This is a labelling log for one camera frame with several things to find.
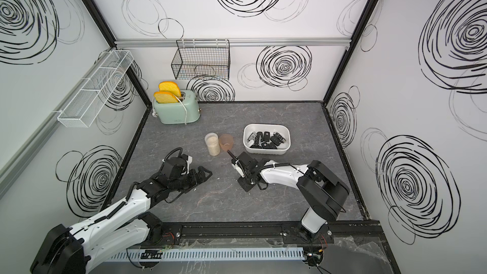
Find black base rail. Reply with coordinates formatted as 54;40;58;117
151;220;383;245

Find mint green toaster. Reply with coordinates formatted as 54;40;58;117
152;90;200;124

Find clear jar with grain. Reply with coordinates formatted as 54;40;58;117
204;133;221;157

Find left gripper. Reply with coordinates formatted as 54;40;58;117
170;165;214;193

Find rear yellow toast slice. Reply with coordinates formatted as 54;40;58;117
159;81;182;98

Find white storage box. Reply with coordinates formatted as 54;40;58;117
242;124;291;156

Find black flip key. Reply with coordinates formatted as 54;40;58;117
270;135;282;146

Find white slotted cable duct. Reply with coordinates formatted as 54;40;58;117
108;247;305;262

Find pink translucent cup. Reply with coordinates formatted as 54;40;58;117
219;134;234;152

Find black silver-edged key fob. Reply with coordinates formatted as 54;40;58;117
249;141;261;149

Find front yellow toast slice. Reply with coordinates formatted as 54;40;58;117
153;91;180;104

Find silver bmw key fob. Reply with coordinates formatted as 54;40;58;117
247;132;257;142

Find white mesh wall shelf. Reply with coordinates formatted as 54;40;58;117
57;49;134;128

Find black three-button key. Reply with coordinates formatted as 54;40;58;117
261;142;277;150

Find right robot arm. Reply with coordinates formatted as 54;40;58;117
228;152;350;237

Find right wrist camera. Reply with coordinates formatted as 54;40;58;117
227;150;246;178

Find yellow toast slice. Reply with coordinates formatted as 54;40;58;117
159;81;182;98
153;91;180;104

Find chrome-trimmed porsche key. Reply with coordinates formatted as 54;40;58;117
273;132;286;144

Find black wire basket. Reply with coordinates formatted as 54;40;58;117
171;39;231;80

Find white toaster cord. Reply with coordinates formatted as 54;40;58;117
151;95;189;124

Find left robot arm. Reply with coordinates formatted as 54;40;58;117
30;147;213;273

